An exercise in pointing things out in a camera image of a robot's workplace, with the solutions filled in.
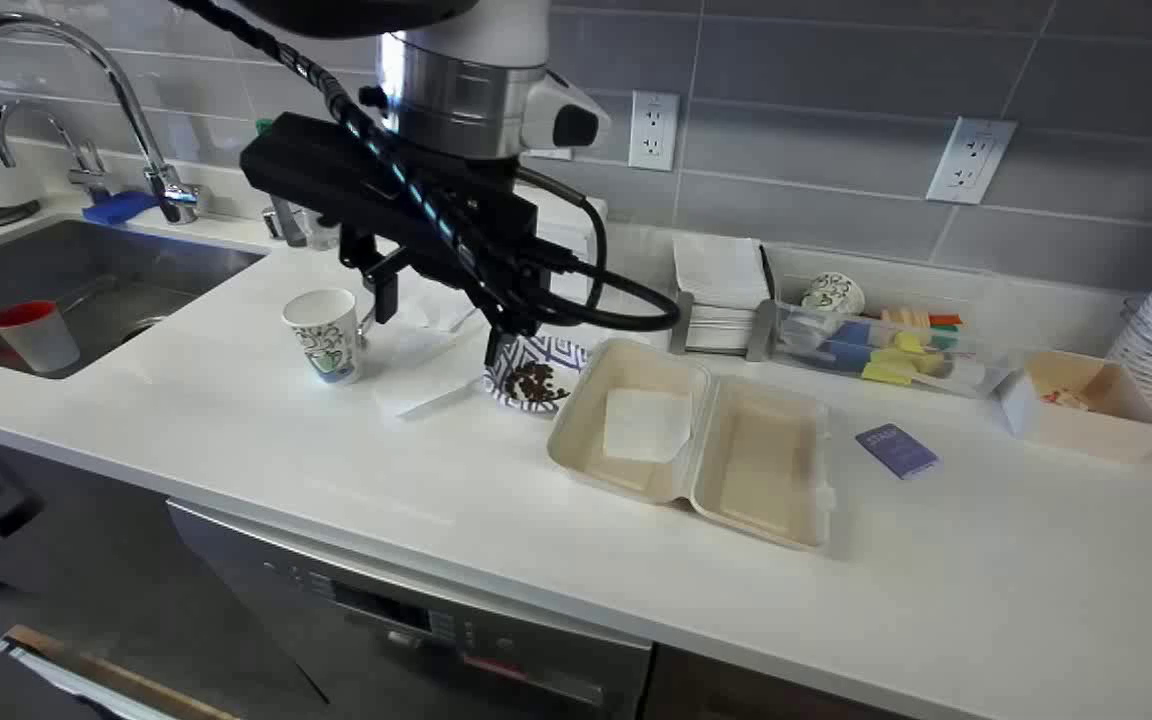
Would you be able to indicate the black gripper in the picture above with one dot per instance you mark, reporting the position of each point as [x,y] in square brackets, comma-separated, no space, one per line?
[468,227]

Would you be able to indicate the white tissue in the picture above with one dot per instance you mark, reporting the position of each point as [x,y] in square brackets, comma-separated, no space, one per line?
[651,427]

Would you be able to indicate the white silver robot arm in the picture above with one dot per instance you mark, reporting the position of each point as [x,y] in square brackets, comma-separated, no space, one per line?
[468,64]

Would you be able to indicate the beige foam clamshell container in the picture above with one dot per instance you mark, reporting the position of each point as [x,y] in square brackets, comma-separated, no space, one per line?
[761,467]

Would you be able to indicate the brown coffee beans pile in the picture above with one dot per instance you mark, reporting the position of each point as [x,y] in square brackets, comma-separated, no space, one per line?
[536,386]

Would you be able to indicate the printed paper cup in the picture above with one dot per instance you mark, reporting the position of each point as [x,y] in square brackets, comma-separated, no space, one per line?
[324,333]

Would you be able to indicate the blue patterned paper plate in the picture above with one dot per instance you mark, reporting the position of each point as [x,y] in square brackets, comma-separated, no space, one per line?
[567,358]

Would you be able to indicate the metal napkin holder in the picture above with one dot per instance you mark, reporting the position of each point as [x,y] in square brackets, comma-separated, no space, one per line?
[685,330]

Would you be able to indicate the white napkin stack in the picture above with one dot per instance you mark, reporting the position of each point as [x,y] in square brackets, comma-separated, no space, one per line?
[722,275]

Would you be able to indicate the stainless steel dishwasher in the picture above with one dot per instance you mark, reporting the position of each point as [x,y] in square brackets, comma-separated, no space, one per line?
[389,626]

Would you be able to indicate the blue sponge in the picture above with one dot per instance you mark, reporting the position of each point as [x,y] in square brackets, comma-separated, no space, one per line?
[117,207]

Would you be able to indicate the stainless steel sink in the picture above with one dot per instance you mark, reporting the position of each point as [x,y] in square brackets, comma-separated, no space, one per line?
[97,275]

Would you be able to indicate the clear plastic organizer tray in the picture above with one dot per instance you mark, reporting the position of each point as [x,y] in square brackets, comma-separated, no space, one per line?
[802,343]

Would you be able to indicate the chrome kitchen faucet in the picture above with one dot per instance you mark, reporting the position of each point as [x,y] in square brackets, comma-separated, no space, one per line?
[137,112]

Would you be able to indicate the red rimmed plastic cup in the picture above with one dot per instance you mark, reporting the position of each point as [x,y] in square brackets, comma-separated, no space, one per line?
[32,337]

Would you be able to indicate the dark cabinet drawers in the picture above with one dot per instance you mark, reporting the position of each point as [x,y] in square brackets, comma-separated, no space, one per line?
[57,562]

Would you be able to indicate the purple card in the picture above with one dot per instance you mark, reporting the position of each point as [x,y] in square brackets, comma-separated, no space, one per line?
[898,450]

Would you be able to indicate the small open cardboard box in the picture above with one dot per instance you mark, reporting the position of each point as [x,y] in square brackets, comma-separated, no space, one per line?
[1083,423]

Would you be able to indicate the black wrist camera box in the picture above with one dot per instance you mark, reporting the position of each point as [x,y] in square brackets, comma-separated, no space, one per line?
[296,163]

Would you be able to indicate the white wall outlet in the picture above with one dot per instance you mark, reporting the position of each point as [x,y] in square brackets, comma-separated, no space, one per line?
[653,131]
[969,163]

